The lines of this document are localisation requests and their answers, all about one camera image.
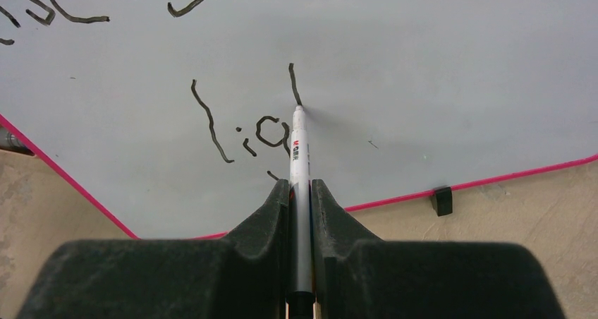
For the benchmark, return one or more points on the white whiteboard marker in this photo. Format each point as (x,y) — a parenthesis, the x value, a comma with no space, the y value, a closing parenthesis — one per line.
(300,292)

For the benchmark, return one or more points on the pink-framed whiteboard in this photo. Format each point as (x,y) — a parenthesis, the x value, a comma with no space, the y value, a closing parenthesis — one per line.
(174,114)

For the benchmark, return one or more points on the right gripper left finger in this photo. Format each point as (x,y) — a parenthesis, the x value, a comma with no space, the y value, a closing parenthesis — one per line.
(240,275)

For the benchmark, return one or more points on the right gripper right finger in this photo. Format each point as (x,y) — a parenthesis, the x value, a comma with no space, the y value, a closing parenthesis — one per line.
(359,275)

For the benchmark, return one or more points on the left black whiteboard foot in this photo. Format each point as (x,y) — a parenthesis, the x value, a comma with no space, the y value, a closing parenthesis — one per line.
(442,201)

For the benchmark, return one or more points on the blue small item in tray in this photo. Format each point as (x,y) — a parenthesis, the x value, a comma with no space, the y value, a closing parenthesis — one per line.
(9,142)

